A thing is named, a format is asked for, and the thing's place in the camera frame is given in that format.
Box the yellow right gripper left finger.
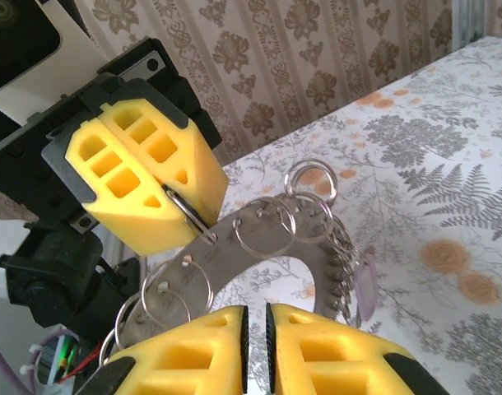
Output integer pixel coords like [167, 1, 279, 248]
[86, 304, 250, 395]

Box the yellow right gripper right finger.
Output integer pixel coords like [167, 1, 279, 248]
[265, 302, 452, 395]

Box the silver curved holder with keyrings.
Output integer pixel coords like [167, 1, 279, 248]
[98, 159, 371, 367]

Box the purple plastic key tag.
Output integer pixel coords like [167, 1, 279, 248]
[355, 251, 379, 323]

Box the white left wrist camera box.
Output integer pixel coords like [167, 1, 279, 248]
[0, 0, 108, 124]

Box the black board with wires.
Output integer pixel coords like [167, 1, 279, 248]
[22, 327, 108, 386]

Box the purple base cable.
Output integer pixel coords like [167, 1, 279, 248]
[0, 327, 81, 395]

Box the aluminium frame post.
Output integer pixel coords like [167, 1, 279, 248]
[452, 0, 489, 44]

